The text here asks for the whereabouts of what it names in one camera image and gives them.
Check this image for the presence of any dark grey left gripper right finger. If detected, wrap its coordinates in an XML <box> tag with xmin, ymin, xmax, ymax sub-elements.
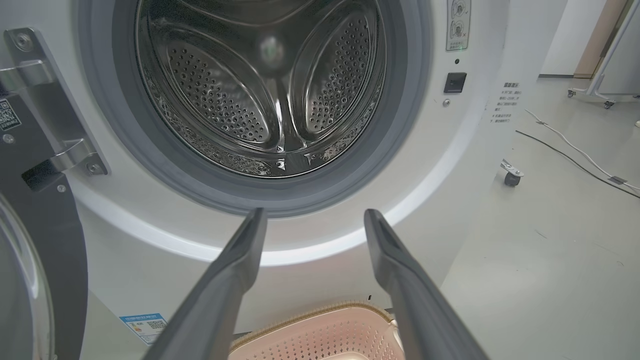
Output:
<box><xmin>363</xmin><ymin>208</ymin><xmax>488</xmax><ymax>360</ymax></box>

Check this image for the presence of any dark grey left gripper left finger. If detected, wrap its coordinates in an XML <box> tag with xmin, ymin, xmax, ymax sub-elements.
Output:
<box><xmin>142</xmin><ymin>207</ymin><xmax>268</xmax><ymax>360</ymax></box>

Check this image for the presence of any transparent washing machine door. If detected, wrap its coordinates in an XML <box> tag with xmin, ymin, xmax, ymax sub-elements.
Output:
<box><xmin>0</xmin><ymin>90</ymin><xmax>89</xmax><ymax>360</ymax></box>

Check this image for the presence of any cream perforated laundry basket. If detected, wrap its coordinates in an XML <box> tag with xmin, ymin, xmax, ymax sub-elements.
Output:
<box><xmin>227</xmin><ymin>300</ymin><xmax>406</xmax><ymax>360</ymax></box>

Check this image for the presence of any white front-load washing machine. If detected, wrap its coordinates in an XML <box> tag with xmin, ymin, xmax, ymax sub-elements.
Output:
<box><xmin>0</xmin><ymin>0</ymin><xmax>568</xmax><ymax>360</ymax></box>

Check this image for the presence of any stainless steel washing machine drum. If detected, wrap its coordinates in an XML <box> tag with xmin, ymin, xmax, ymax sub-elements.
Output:
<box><xmin>135</xmin><ymin>0</ymin><xmax>388</xmax><ymax>178</ymax></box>

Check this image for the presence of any black door lock socket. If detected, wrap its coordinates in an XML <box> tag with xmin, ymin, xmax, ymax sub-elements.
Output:
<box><xmin>443</xmin><ymin>72</ymin><xmax>467</xmax><ymax>94</ymax></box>

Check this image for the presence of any metal door hinge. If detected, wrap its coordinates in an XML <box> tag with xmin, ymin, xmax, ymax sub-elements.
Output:
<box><xmin>0</xmin><ymin>27</ymin><xmax>111</xmax><ymax>177</ymax></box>

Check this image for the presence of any brown wooden door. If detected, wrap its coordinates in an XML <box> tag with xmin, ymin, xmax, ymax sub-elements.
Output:
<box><xmin>574</xmin><ymin>0</ymin><xmax>630</xmax><ymax>79</ymax></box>

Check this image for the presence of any blue energy label sticker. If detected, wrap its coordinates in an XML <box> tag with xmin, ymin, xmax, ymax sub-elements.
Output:
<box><xmin>119</xmin><ymin>313</ymin><xmax>168</xmax><ymax>346</ymax></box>

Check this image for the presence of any white QR code sticker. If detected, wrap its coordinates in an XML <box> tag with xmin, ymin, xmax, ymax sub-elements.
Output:
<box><xmin>0</xmin><ymin>98</ymin><xmax>22</xmax><ymax>132</ymax></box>

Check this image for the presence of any grey warning label sticker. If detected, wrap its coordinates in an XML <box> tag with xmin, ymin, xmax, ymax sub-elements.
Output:
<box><xmin>446</xmin><ymin>0</ymin><xmax>472</xmax><ymax>52</ymax></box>

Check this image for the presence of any black floor cable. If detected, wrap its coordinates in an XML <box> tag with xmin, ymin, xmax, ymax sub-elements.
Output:
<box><xmin>515</xmin><ymin>130</ymin><xmax>640</xmax><ymax>200</ymax></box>

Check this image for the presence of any white floor cable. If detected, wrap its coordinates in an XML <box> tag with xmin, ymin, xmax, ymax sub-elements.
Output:
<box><xmin>524</xmin><ymin>108</ymin><xmax>640</xmax><ymax>192</ymax></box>

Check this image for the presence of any white wheeled stand frame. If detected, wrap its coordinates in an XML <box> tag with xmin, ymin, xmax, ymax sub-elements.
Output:
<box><xmin>567</xmin><ymin>0</ymin><xmax>640</xmax><ymax>110</ymax></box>

